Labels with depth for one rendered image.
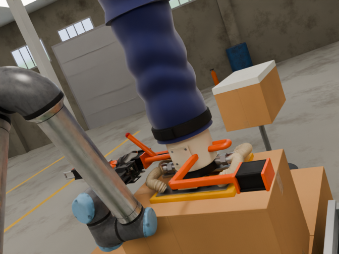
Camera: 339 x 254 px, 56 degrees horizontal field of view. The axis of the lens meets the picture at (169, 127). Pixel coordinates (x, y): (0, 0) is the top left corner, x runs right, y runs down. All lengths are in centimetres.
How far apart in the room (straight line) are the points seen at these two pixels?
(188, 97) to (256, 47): 863
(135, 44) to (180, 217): 58
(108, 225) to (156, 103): 44
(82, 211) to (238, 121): 187
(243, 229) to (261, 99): 170
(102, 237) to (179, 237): 26
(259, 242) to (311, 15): 914
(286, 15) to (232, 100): 726
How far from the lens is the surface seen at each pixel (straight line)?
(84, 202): 108
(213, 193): 108
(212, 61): 959
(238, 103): 266
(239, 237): 105
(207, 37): 956
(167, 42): 105
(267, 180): 82
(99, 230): 113
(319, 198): 171
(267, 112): 262
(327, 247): 132
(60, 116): 85
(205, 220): 105
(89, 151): 90
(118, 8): 105
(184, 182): 93
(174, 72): 104
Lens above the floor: 145
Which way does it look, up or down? 13 degrees down
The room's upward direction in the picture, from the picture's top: 22 degrees counter-clockwise
